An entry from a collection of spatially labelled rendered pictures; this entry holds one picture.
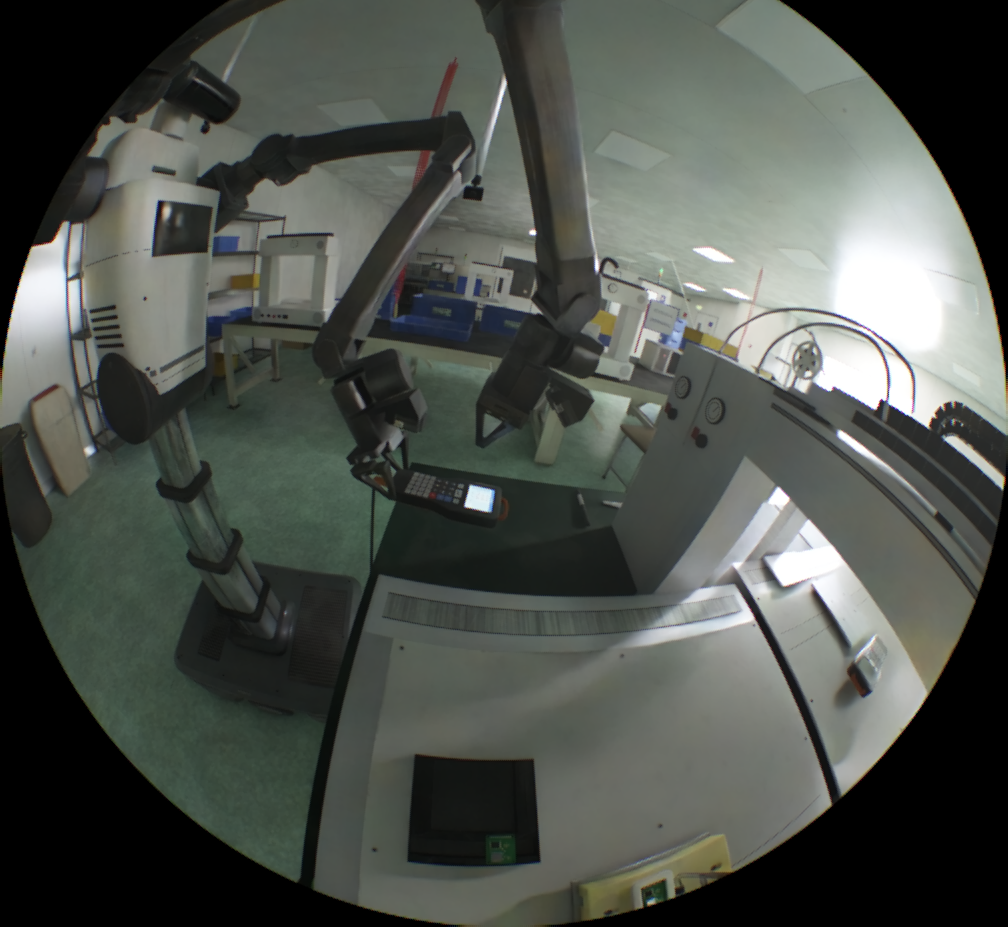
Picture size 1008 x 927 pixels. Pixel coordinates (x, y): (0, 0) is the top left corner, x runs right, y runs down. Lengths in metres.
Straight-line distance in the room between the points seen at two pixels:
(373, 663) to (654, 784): 0.36
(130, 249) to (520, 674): 0.72
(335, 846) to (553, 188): 0.65
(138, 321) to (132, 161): 0.25
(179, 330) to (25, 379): 2.61
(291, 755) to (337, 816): 0.93
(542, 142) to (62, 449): 2.92
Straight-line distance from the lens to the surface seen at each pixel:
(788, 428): 0.40
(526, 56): 0.33
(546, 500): 0.81
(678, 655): 0.52
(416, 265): 10.08
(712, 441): 0.55
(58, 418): 2.82
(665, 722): 0.47
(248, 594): 0.94
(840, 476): 0.36
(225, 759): 1.42
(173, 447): 0.67
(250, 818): 1.40
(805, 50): 1.98
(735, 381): 0.53
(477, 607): 0.44
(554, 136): 0.33
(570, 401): 0.42
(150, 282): 0.54
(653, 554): 0.66
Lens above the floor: 1.24
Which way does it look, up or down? 25 degrees down
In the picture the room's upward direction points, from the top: 13 degrees clockwise
